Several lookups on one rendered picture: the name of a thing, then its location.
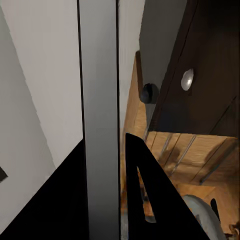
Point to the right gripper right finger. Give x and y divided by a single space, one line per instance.
174 219

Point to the notebook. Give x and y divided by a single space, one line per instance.
99 31

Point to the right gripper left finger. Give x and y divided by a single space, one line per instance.
58 210

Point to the swivel chair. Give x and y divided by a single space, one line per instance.
207 217

